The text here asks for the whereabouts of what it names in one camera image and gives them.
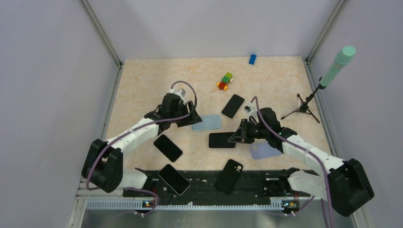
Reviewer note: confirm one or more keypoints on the mint green microphone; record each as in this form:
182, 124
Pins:
342, 59

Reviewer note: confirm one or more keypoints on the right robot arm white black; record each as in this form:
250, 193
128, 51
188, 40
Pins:
343, 184

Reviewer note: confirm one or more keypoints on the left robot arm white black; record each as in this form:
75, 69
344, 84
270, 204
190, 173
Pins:
103, 168

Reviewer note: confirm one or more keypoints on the light blue phone case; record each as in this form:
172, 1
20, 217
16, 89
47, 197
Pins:
209, 122

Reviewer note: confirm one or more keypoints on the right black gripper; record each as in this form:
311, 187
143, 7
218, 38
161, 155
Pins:
240, 135

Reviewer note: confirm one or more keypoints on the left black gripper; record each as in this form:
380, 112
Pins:
195, 118

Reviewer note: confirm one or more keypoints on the black phone case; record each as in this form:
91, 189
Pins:
228, 177

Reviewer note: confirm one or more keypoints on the blue toy brick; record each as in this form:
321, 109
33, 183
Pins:
252, 59

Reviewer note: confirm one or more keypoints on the lavender phone case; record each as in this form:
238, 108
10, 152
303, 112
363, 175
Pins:
263, 150

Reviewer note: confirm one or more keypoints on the black tripod stand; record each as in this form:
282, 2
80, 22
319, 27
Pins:
304, 107

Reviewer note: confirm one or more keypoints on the colourful toy block car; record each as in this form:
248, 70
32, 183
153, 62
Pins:
225, 81

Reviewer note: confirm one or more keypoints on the silver-edged black phone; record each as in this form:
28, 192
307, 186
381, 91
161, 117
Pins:
174, 179

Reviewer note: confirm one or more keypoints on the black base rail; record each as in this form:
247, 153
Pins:
209, 188

